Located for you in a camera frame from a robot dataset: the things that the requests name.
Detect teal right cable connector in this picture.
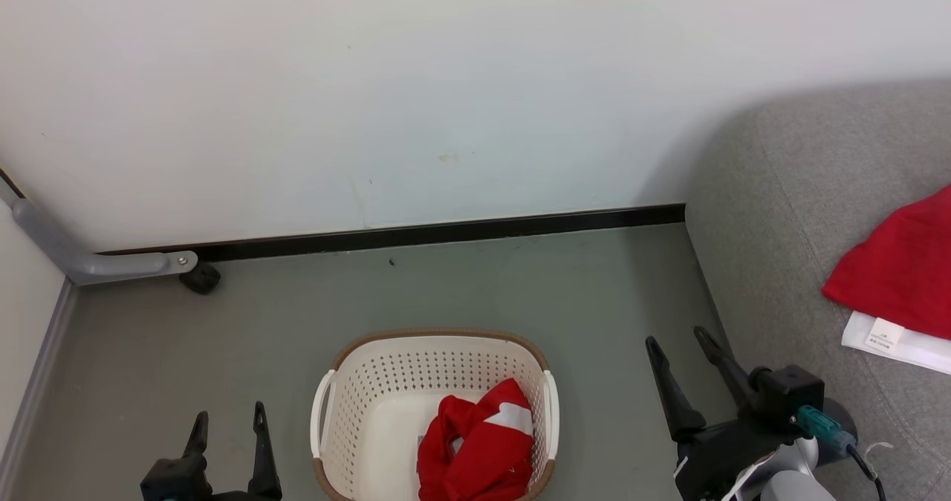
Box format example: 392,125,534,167
791,404,857,454

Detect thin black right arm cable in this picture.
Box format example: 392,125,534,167
847,445,889,501

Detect grey skirting strip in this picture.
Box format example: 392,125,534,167
0,278,79,501

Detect beige perforated laundry basket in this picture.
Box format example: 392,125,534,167
310,329,559,501

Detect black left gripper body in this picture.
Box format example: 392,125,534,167
140,455,284,501

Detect grey fabric sofa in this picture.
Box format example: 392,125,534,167
684,77,951,501

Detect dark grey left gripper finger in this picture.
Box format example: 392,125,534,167
181,410,211,462
248,401,283,499

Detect grey metal tube leg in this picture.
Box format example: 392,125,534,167
10,197,201,287

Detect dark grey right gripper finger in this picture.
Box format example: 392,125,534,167
693,326,756,414
645,336,707,443

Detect red white sports jersey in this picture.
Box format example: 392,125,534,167
821,185,951,376

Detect red shorts with white panel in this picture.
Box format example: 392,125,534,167
416,378,536,501

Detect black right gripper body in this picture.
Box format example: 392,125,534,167
672,403,802,501

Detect black baseboard strip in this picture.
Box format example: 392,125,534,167
97,203,687,263

